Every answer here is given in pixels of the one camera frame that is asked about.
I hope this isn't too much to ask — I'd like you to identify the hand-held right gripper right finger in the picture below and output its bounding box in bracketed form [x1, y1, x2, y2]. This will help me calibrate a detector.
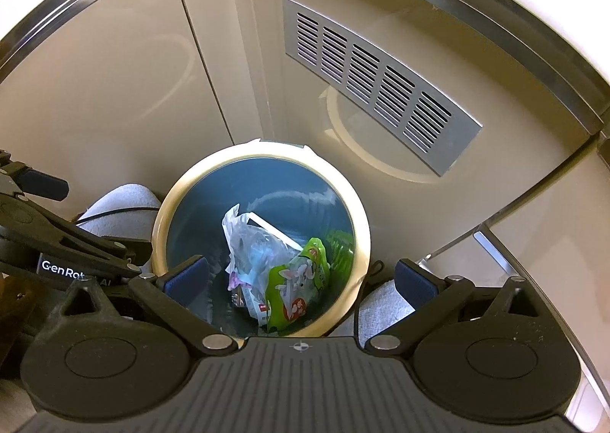
[363, 259, 554, 356]

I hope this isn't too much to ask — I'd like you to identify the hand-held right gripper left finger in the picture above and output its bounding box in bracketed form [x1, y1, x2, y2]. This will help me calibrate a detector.
[48, 256, 238, 356]

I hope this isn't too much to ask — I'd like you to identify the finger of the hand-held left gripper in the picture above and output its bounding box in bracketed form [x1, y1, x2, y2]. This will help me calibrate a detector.
[0, 197, 154, 279]
[0, 149, 69, 202]

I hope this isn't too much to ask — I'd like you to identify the clear plastic bag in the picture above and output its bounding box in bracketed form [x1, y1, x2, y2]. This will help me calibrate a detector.
[222, 204, 306, 314]

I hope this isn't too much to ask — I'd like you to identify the round beige trash bin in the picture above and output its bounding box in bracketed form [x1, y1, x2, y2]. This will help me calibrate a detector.
[151, 138, 371, 337]

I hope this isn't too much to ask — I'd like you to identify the white packet red label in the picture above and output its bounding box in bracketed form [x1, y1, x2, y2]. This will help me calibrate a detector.
[248, 290, 272, 329]

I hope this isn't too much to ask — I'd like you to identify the green cartoon pouch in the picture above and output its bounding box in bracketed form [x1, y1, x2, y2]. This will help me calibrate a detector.
[264, 237, 332, 331]

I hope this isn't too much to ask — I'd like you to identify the grey fuzzy slipper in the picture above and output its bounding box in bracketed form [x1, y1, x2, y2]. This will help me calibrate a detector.
[329, 283, 415, 350]
[76, 183, 163, 272]

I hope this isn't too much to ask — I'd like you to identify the white paper strip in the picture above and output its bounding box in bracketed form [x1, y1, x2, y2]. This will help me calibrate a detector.
[245, 213, 306, 253]

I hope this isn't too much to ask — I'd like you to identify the beige cabinet door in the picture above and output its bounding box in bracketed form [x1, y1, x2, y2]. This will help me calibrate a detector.
[0, 0, 225, 224]
[164, 0, 287, 162]
[238, 0, 606, 262]
[424, 133, 610, 419]

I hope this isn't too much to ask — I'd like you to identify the metal cabinet vent grille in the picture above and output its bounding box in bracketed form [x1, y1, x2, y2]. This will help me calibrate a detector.
[281, 0, 482, 176]

